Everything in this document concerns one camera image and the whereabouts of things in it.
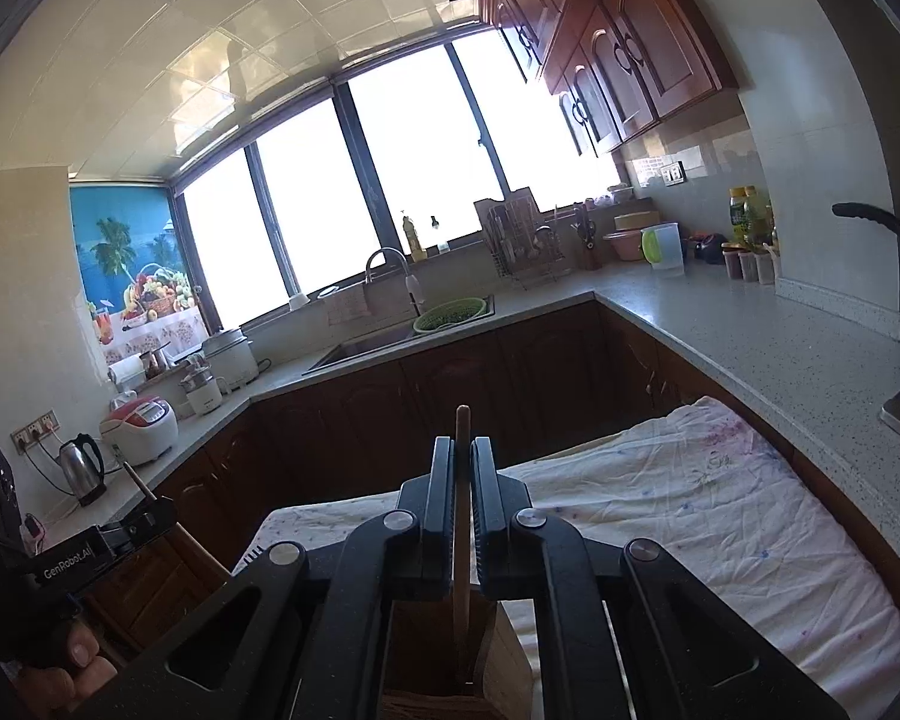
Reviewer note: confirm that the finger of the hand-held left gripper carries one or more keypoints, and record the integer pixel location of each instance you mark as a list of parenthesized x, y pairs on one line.
[(148, 520)]

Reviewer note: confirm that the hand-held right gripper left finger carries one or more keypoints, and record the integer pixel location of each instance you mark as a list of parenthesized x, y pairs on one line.
[(442, 495)]

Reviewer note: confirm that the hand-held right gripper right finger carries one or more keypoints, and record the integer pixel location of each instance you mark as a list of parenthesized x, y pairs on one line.
[(486, 495)]

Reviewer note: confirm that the dark chopstick with pale tip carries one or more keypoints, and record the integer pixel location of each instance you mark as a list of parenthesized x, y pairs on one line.
[(139, 481)]

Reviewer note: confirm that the round-tipped wooden chopstick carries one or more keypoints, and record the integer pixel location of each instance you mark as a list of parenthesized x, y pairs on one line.
[(463, 424)]

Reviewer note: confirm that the wooden utensil holder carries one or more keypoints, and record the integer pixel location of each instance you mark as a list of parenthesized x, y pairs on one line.
[(510, 660)]

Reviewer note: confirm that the person's left hand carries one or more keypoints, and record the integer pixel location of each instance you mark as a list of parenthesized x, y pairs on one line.
[(75, 682)]

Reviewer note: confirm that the steel electric kettle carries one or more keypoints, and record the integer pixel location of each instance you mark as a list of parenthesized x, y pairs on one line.
[(82, 469)]

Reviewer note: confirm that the wooden base cabinets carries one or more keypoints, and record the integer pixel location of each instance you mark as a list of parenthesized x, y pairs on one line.
[(420, 405)]

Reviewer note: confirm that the white and red rice cooker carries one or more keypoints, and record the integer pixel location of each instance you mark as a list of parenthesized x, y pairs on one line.
[(139, 427)]

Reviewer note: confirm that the small white blender appliance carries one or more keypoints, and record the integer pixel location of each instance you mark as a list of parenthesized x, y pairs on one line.
[(201, 394)]

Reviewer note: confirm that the paper towel roll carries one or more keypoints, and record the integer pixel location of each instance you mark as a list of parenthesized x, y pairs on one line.
[(127, 373)]

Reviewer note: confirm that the steel kitchen sink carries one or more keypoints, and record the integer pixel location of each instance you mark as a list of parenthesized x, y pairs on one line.
[(360, 349)]

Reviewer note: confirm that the large white electric cooker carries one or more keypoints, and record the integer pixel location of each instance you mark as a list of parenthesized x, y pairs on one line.
[(229, 364)]

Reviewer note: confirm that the green colander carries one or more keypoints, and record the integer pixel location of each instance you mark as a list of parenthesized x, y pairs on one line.
[(450, 313)]

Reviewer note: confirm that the floral white tablecloth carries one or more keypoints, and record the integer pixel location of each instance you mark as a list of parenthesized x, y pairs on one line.
[(682, 510)]

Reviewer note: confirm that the chrome kitchen faucet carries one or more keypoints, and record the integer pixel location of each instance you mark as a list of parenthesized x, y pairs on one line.
[(415, 291)]

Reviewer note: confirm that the hanging dish cloth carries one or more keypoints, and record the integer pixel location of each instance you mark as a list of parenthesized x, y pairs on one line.
[(345, 307)]

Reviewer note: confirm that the white bowl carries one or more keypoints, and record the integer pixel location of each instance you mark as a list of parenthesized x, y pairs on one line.
[(298, 302)]

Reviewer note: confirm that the dish soap bottle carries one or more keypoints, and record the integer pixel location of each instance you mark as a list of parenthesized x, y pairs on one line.
[(412, 240)]

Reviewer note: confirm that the knife block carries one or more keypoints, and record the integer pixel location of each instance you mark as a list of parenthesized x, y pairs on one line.
[(586, 247)]

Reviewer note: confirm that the pink bowl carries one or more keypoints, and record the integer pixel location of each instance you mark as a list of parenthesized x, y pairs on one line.
[(622, 247)]

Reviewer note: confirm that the wooden cutting board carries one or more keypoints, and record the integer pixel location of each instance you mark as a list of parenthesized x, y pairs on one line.
[(506, 210)]

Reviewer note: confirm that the clear pitcher with green lid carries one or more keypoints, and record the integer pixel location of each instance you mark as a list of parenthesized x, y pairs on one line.
[(667, 247)]

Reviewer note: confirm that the cream round container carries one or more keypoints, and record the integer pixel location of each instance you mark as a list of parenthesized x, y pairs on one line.
[(634, 222)]

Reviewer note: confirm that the large kitchen window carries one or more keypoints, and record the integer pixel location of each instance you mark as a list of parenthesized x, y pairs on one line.
[(420, 165)]

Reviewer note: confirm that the dark round pot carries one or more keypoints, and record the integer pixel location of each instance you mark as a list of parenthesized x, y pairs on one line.
[(711, 249)]

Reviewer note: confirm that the spice jar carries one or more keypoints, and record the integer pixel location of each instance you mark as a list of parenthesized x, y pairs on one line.
[(732, 262), (748, 266), (766, 266)]

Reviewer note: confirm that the yellow-capped drink bottle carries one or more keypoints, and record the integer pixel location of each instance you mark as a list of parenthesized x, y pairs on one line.
[(739, 217)]

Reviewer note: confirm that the yellow oil bottle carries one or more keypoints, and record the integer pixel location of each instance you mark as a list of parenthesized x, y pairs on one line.
[(761, 217)]

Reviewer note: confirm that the black wok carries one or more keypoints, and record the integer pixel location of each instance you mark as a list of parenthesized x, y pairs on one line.
[(870, 214)]

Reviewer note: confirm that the wall power outlet strip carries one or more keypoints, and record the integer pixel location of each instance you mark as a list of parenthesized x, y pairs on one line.
[(34, 431)]

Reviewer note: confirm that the fruit and palm wall poster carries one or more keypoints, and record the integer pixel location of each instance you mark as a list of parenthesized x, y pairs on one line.
[(120, 240)]

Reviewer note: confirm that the white wall socket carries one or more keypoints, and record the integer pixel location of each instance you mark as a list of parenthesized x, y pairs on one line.
[(673, 172)]

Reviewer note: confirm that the wooden wall cabinets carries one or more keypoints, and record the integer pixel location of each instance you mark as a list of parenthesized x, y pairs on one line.
[(645, 52)]

